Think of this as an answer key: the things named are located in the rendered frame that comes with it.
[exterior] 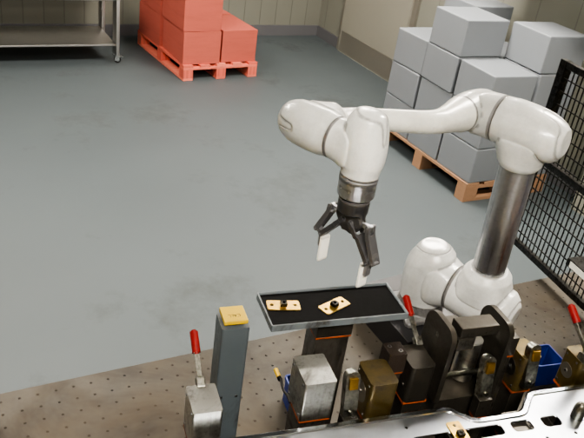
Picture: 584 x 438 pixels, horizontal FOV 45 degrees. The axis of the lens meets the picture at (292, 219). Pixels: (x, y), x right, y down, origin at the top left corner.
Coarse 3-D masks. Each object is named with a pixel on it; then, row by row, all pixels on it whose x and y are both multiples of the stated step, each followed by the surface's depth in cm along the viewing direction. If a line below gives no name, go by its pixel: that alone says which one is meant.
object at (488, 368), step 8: (480, 360) 181; (488, 360) 179; (480, 368) 181; (488, 368) 179; (480, 376) 181; (488, 376) 181; (480, 384) 181; (488, 384) 182; (480, 392) 181; (488, 392) 182
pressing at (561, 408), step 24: (576, 384) 190; (432, 408) 174; (528, 408) 179; (552, 408) 181; (288, 432) 162; (312, 432) 163; (336, 432) 164; (360, 432) 165; (384, 432) 166; (408, 432) 167; (432, 432) 168; (504, 432) 171; (528, 432) 172; (552, 432) 173
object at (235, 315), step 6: (234, 306) 174; (240, 306) 175; (222, 312) 172; (228, 312) 172; (234, 312) 172; (240, 312) 173; (222, 318) 170; (228, 318) 170; (234, 318) 170; (240, 318) 170; (246, 318) 171; (228, 324) 169; (234, 324) 170
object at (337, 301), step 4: (340, 296) 183; (332, 300) 181; (336, 300) 182; (340, 300) 182; (344, 300) 182; (324, 304) 179; (328, 304) 180; (332, 304) 179; (336, 304) 179; (340, 304) 180; (344, 304) 180; (348, 304) 181; (320, 308) 178; (324, 308) 178; (328, 308) 178; (332, 308) 179; (336, 308) 179; (340, 308) 179; (324, 312) 177; (328, 312) 177; (332, 312) 177
